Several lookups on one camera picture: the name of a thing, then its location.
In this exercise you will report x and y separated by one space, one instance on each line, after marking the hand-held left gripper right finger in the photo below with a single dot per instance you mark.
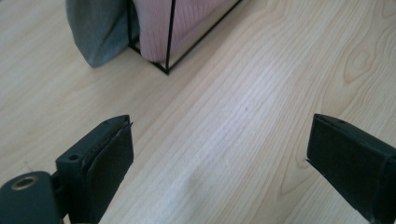
351 165

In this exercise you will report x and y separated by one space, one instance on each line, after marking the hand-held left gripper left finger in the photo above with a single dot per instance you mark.
102 168

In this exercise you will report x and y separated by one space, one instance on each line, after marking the grey beanie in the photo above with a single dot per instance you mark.
99 31

